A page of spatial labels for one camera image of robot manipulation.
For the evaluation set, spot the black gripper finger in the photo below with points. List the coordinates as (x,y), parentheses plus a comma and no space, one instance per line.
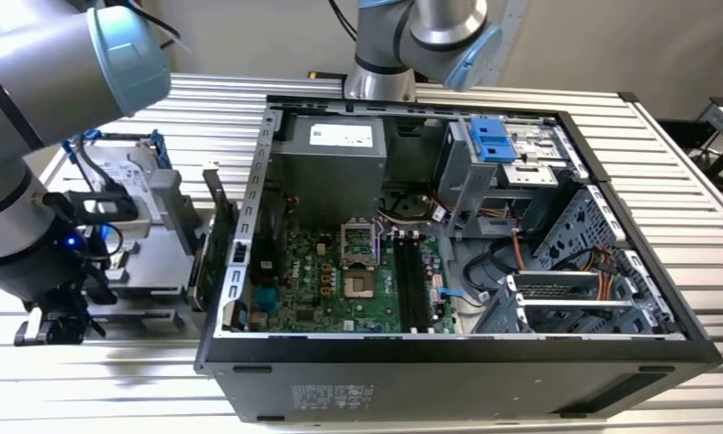
(59,327)
(95,291)

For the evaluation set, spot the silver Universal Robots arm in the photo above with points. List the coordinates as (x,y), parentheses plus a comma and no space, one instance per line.
(47,68)

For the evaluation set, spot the black RAM slot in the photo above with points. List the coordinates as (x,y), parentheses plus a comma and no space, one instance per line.
(415,280)
(408,280)
(423,280)
(400,280)

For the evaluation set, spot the grey parts rack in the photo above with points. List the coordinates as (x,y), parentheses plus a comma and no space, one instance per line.
(167,212)

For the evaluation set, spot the green graphics card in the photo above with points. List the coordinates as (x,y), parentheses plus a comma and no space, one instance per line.
(216,253)

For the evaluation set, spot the silver hard disk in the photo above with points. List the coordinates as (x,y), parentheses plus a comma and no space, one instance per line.
(126,174)

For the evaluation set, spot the blue disk carrier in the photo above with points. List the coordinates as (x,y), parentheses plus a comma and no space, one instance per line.
(159,149)

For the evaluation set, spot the green motherboard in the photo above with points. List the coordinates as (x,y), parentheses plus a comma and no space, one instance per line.
(312,298)

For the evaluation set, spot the CPU socket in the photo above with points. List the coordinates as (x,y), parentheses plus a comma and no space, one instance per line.
(360,285)

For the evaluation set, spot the grey power supply unit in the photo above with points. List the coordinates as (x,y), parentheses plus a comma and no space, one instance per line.
(331,181)

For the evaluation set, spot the black cooling fan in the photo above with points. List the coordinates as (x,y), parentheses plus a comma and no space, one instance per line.
(408,209)

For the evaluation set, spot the small yellow black block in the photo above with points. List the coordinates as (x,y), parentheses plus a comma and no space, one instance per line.
(311,75)

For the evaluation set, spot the black PC case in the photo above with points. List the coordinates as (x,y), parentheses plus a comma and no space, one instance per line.
(458,389)

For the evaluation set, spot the grey metal drive cage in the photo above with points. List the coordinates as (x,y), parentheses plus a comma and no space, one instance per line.
(463,190)

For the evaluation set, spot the blue drive latch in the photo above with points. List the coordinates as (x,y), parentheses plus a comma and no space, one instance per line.
(490,135)

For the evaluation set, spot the grey disk bay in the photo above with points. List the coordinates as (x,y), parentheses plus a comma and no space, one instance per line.
(578,303)

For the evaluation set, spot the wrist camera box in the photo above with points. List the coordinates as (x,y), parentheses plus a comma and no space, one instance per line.
(95,207)

